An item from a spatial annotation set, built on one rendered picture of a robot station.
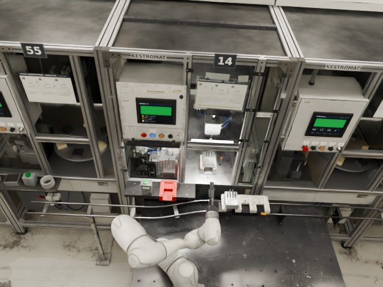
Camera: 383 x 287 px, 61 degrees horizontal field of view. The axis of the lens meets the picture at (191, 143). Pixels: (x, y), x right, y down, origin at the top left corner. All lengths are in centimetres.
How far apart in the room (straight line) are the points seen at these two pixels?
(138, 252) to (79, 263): 175
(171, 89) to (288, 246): 151
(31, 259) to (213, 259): 177
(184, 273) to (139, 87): 117
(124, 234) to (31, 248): 195
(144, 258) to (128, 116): 93
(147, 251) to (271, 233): 131
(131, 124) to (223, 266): 120
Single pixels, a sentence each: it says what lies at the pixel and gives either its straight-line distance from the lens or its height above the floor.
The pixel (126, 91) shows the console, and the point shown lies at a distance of 202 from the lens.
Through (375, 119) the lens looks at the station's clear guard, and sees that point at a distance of 243.
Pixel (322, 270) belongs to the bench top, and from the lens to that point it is 270.
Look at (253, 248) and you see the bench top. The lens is 262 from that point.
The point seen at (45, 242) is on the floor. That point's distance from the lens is 355.
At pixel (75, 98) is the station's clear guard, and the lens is 217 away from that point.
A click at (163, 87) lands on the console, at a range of 197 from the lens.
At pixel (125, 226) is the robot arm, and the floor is 147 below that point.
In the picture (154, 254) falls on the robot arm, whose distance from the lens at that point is 168.
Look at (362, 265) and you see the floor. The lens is 372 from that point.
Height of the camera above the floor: 293
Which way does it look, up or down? 44 degrees down
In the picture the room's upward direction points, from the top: 4 degrees clockwise
